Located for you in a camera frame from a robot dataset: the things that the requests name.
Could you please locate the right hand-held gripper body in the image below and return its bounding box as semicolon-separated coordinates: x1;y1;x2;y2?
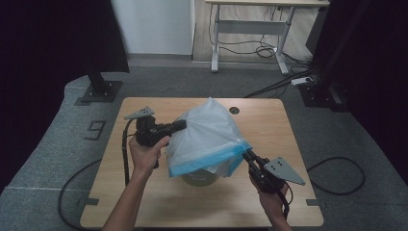
249;156;307;195

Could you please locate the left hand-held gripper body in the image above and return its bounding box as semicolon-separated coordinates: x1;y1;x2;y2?
123;106;177;148

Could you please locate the white plastic bag blue band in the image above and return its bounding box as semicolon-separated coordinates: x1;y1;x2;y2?
166;96;253;179

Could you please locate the small grey bin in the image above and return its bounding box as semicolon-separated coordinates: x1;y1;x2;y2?
180;168;220;188

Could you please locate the person's left hand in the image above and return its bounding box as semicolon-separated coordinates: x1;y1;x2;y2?
128;135;171;176

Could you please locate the person's right hand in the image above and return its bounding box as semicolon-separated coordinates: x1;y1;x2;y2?
249;174;291;219

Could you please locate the black tape floor marking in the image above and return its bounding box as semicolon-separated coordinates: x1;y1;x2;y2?
84;119;107;141

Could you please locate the black metal stand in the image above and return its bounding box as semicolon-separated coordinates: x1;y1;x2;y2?
80;68;124;104
297;0;373;114

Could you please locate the white power strip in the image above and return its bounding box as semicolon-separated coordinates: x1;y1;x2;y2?
291;76;314;87

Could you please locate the white-legged wooden desk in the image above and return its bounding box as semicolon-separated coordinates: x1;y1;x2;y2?
204;0;331;76

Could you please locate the black curtain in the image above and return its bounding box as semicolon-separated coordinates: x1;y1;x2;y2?
306;0;408;177
0;0;131;193

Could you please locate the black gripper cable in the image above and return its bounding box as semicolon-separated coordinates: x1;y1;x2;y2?
120;118;137;188
279;181;294;219

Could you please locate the black floor cable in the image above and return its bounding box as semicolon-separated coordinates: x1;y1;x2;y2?
57;158;104;231
305;156;367;196

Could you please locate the tangle of black cables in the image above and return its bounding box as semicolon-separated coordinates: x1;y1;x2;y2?
209;4;314;66

